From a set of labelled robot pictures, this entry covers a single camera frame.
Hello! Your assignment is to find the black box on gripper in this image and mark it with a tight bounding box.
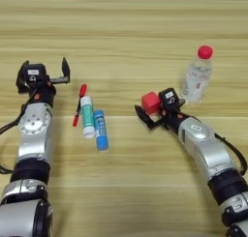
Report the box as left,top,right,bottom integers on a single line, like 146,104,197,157
158,87,181,112
24,63,47,84

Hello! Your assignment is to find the green and white glue stick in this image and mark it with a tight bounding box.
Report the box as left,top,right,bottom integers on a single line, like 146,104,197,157
79,95,97,139

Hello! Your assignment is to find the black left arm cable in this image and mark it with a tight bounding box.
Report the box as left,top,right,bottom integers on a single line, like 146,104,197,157
0,94,35,175

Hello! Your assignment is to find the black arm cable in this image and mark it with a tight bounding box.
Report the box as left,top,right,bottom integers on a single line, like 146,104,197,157
0,94,35,175
213,132,248,177

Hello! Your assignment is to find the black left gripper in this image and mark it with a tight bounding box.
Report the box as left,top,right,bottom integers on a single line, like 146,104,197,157
15,56,72,108

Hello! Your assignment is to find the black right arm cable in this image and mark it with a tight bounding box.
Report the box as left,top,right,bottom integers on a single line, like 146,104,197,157
213,132,248,177

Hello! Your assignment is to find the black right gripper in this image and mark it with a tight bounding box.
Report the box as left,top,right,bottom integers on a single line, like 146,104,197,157
134,98,194,134

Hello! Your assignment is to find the red cube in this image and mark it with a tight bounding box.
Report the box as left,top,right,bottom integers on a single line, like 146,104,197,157
140,91,162,116

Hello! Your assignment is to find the red marker pen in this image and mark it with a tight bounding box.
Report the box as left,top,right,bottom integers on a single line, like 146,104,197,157
72,83,88,129

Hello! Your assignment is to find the clear bottle with red cap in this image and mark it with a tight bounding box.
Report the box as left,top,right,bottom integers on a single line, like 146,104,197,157
179,44,214,106

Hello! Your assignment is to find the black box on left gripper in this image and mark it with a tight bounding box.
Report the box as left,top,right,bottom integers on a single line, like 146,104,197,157
24,63,47,84

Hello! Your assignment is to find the blue glue stick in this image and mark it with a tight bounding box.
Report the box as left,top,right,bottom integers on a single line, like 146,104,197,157
93,109,109,152

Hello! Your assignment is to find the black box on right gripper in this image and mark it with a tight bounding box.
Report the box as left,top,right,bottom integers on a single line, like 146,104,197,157
158,87,181,112

